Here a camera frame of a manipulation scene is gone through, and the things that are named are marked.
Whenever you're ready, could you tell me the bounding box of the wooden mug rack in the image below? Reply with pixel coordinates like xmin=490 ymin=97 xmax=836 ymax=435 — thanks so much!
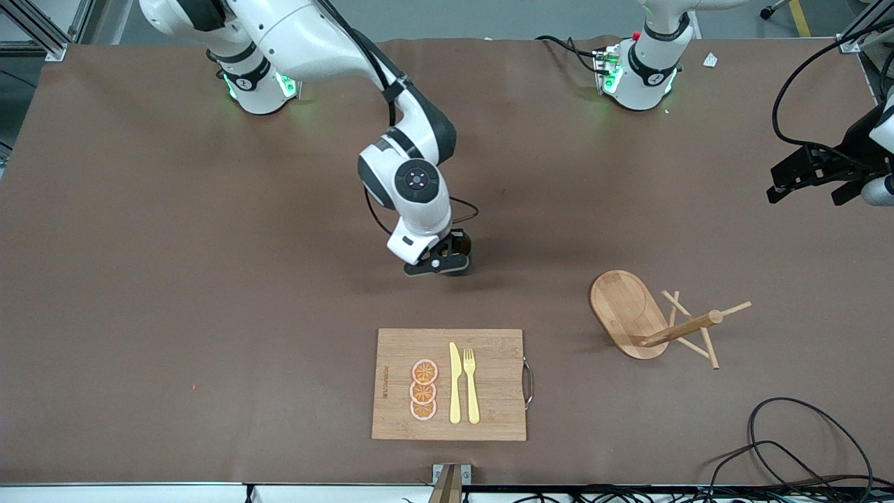
xmin=589 ymin=270 xmax=753 ymax=370

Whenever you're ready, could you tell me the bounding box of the yellow plastic knife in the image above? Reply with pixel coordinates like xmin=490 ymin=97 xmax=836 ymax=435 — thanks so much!
xmin=449 ymin=342 xmax=462 ymax=425

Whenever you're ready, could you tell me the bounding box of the bamboo cutting board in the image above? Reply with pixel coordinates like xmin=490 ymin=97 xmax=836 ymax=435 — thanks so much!
xmin=371 ymin=328 xmax=534 ymax=442

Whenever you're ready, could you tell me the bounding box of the yellow plastic fork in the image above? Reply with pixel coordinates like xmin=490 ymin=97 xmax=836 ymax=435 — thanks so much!
xmin=463 ymin=347 xmax=481 ymax=425

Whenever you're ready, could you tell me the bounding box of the aluminium frame profile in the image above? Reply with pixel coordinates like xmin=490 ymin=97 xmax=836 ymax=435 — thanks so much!
xmin=0 ymin=0 xmax=95 ymax=62
xmin=837 ymin=0 xmax=894 ymax=54

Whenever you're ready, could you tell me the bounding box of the black cable loop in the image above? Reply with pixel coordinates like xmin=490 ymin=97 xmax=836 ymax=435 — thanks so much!
xmin=747 ymin=397 xmax=875 ymax=490
xmin=705 ymin=440 xmax=846 ymax=503

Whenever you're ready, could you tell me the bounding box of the black base cable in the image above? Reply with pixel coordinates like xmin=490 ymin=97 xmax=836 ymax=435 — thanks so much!
xmin=534 ymin=35 xmax=603 ymax=74

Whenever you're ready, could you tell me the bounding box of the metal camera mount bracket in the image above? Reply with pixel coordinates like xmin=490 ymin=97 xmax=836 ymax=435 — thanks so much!
xmin=427 ymin=463 xmax=473 ymax=503

